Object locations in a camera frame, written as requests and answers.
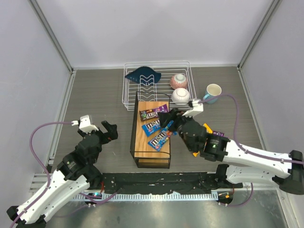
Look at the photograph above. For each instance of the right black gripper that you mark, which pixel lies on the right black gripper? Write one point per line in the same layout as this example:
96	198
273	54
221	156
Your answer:
173	119

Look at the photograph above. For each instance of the black wire wooden shelf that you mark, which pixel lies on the black wire wooden shelf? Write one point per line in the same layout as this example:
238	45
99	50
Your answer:
148	147

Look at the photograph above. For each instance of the light blue mug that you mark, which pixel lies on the light blue mug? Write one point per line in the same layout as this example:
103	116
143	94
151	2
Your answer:
212	91

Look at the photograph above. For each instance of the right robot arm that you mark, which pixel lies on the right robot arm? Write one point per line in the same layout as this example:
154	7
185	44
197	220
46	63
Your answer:
240	163

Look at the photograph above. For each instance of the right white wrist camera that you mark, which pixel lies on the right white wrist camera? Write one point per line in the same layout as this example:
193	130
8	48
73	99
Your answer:
196	107

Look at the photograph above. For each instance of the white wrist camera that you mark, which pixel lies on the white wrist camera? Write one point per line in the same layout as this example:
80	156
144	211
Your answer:
196	107
85	124

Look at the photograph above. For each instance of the dark blue leaf plate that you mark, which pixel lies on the dark blue leaf plate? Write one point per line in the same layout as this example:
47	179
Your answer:
142	74

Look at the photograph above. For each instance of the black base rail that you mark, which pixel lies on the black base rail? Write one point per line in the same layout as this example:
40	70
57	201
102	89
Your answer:
164	182

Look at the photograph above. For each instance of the white wire dish rack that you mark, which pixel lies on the white wire dish rack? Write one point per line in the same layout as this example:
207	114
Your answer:
146	89

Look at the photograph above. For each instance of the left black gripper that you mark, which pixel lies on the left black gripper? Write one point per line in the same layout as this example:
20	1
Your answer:
106	132

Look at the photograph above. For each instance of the pink patterned bowl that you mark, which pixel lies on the pink patterned bowl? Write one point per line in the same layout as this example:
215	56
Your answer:
178	81

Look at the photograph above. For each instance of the white bowl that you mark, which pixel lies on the white bowl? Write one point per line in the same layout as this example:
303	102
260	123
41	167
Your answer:
180	96

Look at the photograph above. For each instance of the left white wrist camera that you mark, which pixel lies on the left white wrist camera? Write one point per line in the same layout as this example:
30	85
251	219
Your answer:
85	124

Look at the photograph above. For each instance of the yellow candy bag upper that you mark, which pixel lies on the yellow candy bag upper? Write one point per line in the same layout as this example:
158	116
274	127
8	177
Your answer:
208	129

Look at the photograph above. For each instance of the purple brown candy bag lower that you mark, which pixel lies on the purple brown candy bag lower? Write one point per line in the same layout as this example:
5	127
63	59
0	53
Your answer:
217	133

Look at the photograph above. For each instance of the blue candy bag short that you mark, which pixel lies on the blue candy bag short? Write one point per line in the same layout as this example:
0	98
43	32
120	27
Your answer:
160	139

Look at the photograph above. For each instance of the white cable duct strip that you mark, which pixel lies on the white cable duct strip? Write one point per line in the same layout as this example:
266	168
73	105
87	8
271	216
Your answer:
166	197

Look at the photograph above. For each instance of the blue candy bag long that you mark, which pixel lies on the blue candy bag long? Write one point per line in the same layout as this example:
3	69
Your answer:
152	128

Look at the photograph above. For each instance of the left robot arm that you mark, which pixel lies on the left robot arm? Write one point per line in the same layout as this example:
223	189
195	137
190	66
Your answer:
75	174

